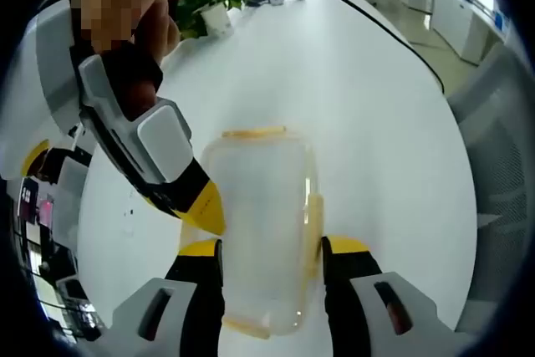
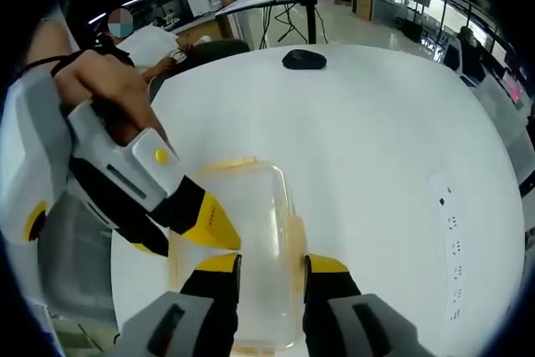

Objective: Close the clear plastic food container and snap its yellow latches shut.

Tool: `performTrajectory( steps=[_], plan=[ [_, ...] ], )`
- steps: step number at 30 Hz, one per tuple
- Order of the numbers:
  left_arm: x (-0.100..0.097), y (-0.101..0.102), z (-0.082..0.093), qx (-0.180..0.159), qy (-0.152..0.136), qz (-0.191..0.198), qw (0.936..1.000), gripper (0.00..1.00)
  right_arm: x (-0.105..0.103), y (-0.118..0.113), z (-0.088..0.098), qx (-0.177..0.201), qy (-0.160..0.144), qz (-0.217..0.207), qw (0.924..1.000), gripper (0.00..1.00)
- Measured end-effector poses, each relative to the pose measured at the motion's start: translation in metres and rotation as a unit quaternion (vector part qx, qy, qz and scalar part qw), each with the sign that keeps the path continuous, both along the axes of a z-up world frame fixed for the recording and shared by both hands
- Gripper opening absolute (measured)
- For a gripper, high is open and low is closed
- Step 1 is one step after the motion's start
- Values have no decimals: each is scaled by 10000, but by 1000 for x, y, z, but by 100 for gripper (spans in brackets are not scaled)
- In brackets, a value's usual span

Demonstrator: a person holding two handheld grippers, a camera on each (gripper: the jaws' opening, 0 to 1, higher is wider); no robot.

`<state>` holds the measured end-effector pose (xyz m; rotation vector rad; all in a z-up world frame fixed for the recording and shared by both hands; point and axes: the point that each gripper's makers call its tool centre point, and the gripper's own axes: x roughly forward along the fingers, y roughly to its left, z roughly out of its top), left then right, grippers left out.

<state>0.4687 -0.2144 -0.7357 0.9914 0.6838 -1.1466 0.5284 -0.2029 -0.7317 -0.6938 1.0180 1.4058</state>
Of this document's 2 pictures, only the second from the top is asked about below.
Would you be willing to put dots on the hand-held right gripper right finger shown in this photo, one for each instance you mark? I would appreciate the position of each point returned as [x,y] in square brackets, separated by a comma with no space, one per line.
[334,290]

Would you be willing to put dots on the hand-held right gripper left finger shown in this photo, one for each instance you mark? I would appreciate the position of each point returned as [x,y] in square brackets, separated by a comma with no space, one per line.
[209,290]

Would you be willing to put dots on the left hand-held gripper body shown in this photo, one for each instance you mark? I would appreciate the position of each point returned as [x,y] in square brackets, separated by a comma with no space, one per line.
[29,144]

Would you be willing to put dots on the clear plastic food container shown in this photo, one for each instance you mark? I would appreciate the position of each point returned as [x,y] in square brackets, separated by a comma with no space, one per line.
[263,215]

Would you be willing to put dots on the person's left hand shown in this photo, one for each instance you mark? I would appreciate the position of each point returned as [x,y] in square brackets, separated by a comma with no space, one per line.
[113,85]

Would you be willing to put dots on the white power strip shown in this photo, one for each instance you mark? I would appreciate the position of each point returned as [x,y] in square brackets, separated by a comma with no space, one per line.
[453,248]

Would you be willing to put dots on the dark green chair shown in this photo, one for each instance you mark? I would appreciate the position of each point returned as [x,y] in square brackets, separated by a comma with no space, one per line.
[221,49]

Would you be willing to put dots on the black computer mouse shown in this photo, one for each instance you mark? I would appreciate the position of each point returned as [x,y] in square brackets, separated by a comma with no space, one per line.
[303,60]

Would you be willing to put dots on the black tripod stand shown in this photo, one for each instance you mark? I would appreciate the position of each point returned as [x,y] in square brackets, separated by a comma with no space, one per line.
[310,10]

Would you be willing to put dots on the wooden counter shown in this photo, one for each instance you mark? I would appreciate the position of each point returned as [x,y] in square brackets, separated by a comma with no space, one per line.
[363,6]

